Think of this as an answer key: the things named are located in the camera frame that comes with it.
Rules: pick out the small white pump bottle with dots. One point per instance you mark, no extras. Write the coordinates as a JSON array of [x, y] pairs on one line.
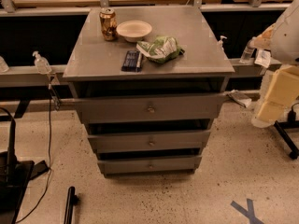
[[221, 41]]

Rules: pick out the grey top drawer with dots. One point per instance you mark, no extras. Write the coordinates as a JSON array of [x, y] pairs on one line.
[[139, 108]]

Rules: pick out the clear bottle far left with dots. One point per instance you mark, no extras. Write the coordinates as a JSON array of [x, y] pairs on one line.
[[3, 65]]

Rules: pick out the grey middle drawer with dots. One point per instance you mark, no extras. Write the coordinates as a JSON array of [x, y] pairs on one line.
[[127, 142]]

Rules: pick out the dark blue snack bar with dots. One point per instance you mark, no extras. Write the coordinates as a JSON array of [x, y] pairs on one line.
[[132, 61]]

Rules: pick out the black stand base left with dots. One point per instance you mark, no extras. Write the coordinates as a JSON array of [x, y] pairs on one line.
[[14, 176]]

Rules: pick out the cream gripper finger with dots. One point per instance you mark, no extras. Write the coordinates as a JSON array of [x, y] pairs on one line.
[[278, 91]]

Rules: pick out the grey metal rail shelf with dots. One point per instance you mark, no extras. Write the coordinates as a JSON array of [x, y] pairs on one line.
[[27, 76]]

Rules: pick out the white paper bowl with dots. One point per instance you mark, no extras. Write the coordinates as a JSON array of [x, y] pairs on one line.
[[133, 31]]

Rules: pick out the clear plastic water bottle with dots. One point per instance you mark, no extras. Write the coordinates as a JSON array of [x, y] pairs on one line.
[[248, 51]]

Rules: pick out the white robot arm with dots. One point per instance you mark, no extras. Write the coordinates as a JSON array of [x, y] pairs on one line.
[[282, 38]]

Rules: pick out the grey bottom drawer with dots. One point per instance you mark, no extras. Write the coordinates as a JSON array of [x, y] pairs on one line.
[[149, 165]]

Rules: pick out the green chip bag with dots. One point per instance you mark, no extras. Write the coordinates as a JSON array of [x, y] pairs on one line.
[[161, 50]]

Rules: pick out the clear sanitizer pump bottle left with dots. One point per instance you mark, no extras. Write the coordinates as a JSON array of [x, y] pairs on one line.
[[41, 63]]

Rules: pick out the grey drawer cabinet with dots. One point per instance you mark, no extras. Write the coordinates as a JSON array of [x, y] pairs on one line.
[[94, 70]]

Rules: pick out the white paper packet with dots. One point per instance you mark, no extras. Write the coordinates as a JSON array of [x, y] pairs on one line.
[[263, 58]]

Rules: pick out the gold soda can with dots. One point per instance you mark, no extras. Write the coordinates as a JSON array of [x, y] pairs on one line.
[[108, 23]]

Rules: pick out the black bar on floor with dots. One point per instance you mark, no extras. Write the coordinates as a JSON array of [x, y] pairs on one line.
[[71, 201]]

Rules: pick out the grey drawer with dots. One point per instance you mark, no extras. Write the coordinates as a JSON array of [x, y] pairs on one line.
[[139, 108], [149, 165], [127, 142]]

